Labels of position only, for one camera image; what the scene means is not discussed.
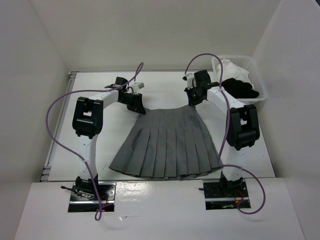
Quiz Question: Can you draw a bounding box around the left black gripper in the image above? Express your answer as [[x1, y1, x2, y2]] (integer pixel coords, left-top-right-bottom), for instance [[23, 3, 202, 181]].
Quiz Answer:
[[118, 92, 146, 115]]

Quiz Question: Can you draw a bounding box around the black skirt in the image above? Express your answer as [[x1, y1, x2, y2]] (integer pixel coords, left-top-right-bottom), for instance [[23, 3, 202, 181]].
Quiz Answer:
[[221, 78, 260, 99]]

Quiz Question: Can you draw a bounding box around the grey pleated skirt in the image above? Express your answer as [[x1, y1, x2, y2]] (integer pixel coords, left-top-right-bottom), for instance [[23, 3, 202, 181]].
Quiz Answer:
[[109, 105, 221, 180]]

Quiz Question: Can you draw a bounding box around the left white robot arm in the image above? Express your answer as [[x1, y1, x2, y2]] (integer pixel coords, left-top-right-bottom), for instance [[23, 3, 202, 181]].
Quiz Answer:
[[72, 77, 146, 200]]

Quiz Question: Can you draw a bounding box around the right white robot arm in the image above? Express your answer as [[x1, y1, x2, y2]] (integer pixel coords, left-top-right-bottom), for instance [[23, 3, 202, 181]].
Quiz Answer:
[[182, 70, 260, 170]]

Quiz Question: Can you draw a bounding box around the white folded cloth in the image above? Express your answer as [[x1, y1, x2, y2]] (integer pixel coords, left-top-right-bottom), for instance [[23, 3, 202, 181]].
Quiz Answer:
[[212, 58, 255, 89]]

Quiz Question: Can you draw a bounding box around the white plastic basket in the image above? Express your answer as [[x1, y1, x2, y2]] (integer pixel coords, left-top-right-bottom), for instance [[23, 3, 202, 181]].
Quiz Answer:
[[211, 55, 267, 105]]

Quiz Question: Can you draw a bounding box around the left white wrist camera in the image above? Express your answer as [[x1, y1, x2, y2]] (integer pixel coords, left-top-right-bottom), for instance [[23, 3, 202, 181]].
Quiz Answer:
[[130, 82, 145, 95]]

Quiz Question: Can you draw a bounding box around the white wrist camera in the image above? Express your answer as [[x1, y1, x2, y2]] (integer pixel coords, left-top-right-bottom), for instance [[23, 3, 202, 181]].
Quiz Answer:
[[130, 82, 145, 95], [182, 73, 197, 90]]

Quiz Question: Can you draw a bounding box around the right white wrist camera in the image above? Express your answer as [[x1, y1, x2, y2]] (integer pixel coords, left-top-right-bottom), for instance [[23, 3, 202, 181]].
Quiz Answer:
[[182, 73, 197, 90]]

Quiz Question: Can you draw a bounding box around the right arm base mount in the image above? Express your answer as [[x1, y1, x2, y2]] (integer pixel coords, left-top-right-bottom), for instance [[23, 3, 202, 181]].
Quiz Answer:
[[198, 179, 251, 211]]

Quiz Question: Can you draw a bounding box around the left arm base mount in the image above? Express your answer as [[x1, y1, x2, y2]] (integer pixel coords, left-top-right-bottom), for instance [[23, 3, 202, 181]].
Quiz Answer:
[[60, 181, 116, 213]]

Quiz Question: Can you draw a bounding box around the aluminium table edge rail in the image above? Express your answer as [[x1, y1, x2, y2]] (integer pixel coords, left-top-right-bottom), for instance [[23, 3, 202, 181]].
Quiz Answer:
[[39, 71, 78, 183]]

